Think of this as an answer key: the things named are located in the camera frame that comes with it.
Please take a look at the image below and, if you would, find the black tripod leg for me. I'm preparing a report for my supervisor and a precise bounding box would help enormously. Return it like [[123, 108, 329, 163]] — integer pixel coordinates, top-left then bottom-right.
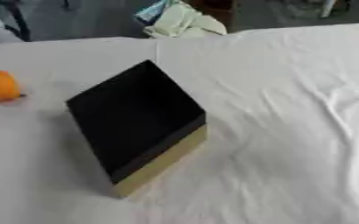
[[0, 0, 34, 43]]

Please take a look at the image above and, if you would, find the tan cardboard box black inside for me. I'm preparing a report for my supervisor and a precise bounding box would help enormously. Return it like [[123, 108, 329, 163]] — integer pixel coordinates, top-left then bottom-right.
[[64, 59, 210, 200]]

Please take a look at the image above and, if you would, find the pale cream bag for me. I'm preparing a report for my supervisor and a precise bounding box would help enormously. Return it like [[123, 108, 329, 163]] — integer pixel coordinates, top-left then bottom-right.
[[143, 2, 229, 39]]

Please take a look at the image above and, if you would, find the orange toy fruit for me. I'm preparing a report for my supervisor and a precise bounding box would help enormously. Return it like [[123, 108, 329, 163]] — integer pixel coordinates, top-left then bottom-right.
[[0, 69, 28, 103]]

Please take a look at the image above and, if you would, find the brown wooden cabinet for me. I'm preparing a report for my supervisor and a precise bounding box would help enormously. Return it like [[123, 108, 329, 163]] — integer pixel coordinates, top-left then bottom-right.
[[187, 0, 241, 32]]

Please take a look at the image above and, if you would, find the blue and white packet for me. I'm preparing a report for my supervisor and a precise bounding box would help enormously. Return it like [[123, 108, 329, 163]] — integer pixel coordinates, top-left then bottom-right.
[[133, 0, 181, 26]]

